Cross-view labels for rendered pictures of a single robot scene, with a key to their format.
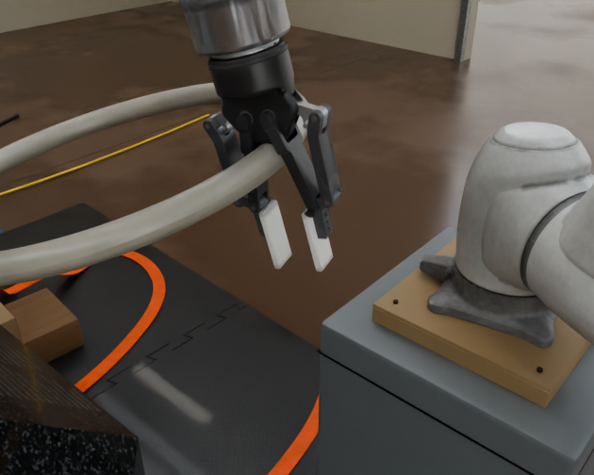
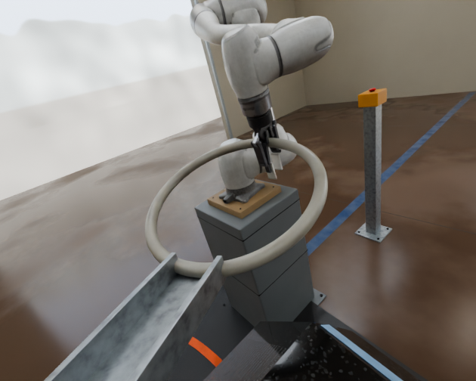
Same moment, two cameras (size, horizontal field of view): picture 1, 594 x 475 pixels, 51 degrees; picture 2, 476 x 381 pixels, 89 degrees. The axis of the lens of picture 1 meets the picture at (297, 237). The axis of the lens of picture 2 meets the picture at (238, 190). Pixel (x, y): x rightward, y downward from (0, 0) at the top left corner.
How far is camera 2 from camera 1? 93 cm
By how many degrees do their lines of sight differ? 65
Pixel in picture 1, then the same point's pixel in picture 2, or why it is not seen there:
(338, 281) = not seen: hidden behind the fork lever
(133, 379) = not seen: outside the picture
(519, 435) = (289, 196)
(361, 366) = (255, 227)
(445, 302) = (245, 197)
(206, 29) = (268, 101)
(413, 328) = (251, 206)
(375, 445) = not seen: hidden behind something
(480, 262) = (246, 178)
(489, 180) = (238, 154)
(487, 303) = (251, 187)
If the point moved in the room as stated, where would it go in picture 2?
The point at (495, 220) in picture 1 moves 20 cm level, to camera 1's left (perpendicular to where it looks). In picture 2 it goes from (246, 162) to (240, 181)
